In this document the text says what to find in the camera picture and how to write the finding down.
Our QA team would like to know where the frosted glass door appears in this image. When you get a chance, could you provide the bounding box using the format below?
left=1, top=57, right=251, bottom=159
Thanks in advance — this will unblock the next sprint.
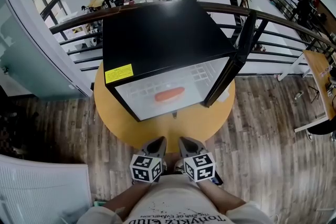
left=0, top=0, right=92, bottom=99

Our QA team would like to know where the person's right forearm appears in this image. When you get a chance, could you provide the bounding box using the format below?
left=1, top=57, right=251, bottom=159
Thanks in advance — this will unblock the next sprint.
left=198, top=178, right=246, bottom=215

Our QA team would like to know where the wooden desk with white legs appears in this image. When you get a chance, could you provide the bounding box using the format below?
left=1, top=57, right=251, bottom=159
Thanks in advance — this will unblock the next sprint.
left=278, top=49, right=336, bottom=133

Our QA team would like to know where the person's white printed shirt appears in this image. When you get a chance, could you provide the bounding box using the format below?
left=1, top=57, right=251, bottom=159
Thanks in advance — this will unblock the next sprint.
left=77, top=174, right=275, bottom=224

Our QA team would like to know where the black tripod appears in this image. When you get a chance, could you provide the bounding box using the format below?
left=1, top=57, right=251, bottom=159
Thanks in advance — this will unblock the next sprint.
left=308, top=85, right=321, bottom=104

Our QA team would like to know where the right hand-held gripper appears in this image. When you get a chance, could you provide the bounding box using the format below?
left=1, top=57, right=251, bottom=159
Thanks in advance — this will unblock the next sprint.
left=178, top=136, right=224, bottom=186

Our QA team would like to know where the person's left forearm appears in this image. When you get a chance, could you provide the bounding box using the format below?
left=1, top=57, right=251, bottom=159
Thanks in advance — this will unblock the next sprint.
left=104, top=182, right=153, bottom=218

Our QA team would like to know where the black mini fridge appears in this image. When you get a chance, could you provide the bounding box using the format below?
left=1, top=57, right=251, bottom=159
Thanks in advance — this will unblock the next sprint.
left=101, top=0, right=257, bottom=123

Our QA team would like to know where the black railing with wooden handrail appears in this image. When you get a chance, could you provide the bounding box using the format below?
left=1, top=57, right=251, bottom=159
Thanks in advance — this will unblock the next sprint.
left=49, top=1, right=336, bottom=79

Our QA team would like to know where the orange carrot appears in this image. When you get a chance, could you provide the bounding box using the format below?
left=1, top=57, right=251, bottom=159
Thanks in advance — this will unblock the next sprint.
left=154, top=86, right=186, bottom=103

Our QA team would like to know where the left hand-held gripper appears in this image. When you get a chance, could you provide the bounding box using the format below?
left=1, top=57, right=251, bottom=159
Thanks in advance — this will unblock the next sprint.
left=130, top=136, right=168, bottom=184

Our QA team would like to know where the white round plate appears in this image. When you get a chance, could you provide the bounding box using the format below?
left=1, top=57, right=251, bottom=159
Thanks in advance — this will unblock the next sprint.
left=150, top=83, right=189, bottom=108

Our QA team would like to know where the white ribbed panel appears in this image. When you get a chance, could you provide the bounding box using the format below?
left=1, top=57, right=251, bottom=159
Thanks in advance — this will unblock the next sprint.
left=0, top=153, right=92, bottom=224

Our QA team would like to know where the round wooden table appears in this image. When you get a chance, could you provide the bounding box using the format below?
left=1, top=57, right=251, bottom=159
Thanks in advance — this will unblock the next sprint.
left=93, top=61, right=236, bottom=153

